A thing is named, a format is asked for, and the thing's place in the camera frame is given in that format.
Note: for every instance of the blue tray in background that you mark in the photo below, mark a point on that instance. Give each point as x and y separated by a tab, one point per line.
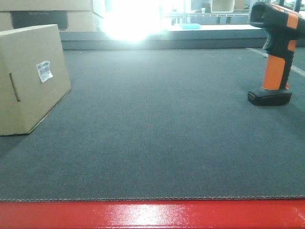
190	26

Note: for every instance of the orange black barcode scanner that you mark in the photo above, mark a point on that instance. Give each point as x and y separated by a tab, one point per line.
283	26

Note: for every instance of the white barcode label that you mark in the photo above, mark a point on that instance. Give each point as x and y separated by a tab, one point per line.
44	71

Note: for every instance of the red metal table frame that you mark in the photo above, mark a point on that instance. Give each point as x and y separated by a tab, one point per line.
185	214

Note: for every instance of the beige background bin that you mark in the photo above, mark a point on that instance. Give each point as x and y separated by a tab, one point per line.
220	6

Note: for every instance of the dark grey fabric mat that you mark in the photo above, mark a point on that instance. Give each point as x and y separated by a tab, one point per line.
160	124

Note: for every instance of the large background cardboard box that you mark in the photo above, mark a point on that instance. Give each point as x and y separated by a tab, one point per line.
68	15

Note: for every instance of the brown cardboard box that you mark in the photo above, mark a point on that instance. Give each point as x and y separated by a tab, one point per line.
24	100

